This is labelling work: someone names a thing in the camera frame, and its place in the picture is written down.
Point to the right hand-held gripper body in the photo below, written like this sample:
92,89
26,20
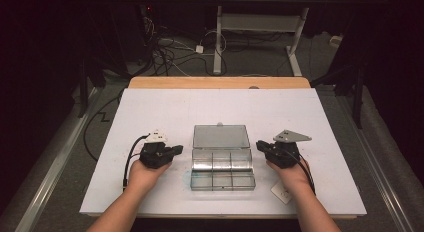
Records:
283,153

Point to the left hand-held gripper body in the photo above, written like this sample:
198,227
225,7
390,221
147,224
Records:
155,155

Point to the white square cartoon coaster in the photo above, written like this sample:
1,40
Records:
278,192

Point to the transparent grey compartment box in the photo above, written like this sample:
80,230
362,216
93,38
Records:
220,158

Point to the person's left hand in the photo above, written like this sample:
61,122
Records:
145,177

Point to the person's right hand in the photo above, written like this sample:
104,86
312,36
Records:
293,175

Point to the black stand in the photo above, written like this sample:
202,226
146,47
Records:
356,92
85,88

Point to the white power adapter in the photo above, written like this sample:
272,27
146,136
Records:
199,49

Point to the white power strip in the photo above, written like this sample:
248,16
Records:
335,41

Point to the metal floor rail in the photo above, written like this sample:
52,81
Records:
376,168
50,172

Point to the white metal desk frame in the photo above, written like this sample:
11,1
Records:
260,23

